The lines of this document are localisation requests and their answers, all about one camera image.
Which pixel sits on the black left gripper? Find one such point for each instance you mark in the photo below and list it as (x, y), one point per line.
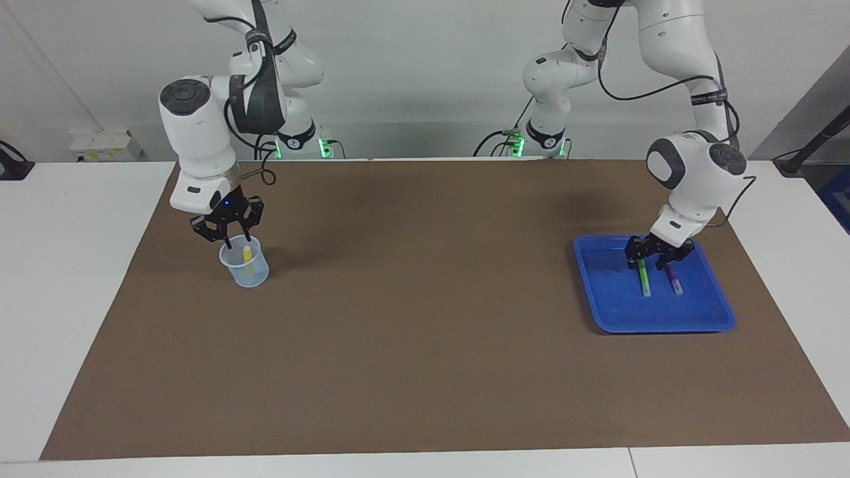
(667, 240)

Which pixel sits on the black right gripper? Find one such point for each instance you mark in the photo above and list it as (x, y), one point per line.
(229, 211)

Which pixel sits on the green marker pen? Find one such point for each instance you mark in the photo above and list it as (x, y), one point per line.
(645, 282)

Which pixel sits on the purple marker pen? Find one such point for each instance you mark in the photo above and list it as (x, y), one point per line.
(675, 280)

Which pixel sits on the yellow marker pen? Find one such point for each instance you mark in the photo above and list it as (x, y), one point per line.
(248, 255)

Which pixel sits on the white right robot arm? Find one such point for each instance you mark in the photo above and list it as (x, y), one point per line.
(199, 139)

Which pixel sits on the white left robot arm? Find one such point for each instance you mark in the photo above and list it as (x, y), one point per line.
(690, 172)

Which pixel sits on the translucent plastic cup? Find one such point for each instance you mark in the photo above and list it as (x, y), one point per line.
(255, 275)

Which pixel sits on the blue plastic tray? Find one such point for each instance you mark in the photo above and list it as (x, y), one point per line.
(664, 312)

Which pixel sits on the blue box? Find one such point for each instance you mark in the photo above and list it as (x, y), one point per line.
(838, 199)

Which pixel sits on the black slanted stand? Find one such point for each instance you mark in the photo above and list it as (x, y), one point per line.
(813, 146)

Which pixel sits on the brown table mat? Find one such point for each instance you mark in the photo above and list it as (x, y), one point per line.
(425, 365)

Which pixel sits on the white wall socket box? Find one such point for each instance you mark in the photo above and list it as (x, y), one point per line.
(103, 146)

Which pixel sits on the black clamp mount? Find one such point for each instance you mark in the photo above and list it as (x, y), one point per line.
(13, 169)

